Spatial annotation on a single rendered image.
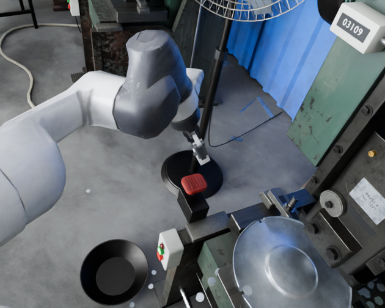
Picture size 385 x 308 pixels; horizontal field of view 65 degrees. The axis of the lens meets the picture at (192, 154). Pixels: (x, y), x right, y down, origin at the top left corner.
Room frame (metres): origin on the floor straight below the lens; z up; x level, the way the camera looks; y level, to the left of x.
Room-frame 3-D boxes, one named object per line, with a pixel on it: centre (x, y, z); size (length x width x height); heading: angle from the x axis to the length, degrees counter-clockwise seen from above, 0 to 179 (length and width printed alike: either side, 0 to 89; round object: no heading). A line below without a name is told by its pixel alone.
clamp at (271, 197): (0.55, -0.31, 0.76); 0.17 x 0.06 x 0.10; 34
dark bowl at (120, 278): (0.51, 0.23, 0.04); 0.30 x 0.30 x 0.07
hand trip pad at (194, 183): (0.55, -0.02, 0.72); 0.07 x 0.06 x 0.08; 124
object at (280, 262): (0.34, -0.29, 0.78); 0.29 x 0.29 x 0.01
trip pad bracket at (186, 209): (0.54, -0.04, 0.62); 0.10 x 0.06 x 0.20; 34
